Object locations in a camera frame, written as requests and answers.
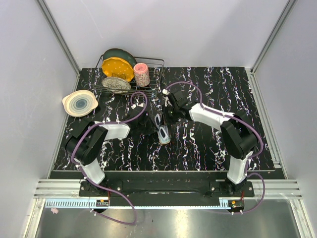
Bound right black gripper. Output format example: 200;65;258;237
160;104;180;127

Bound black glasses case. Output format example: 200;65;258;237
155;114;170;145

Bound white frame sunglasses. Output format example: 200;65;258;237
155;114;169;141

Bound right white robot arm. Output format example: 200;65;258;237
162;90;259;197

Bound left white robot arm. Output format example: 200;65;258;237
64;106;157;196

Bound grey patterned small plate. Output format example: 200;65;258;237
102;77;131;93

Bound pink patterned cup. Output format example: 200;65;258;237
133;63;150;87

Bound yellow dotted plate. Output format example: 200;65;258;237
102;57;134;82

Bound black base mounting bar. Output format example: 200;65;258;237
79;171;256;199

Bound cream bowl with rings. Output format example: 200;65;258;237
62;90;99;118

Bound dark green plate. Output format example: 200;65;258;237
103;48;137;67

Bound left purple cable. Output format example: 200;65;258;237
71;91;149;226

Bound purple cable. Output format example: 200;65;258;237
162;81;266;215
71;91;149;226

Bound black wire dish rack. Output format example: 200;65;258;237
90;57;164;98

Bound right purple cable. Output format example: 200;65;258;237
162;81;266;215

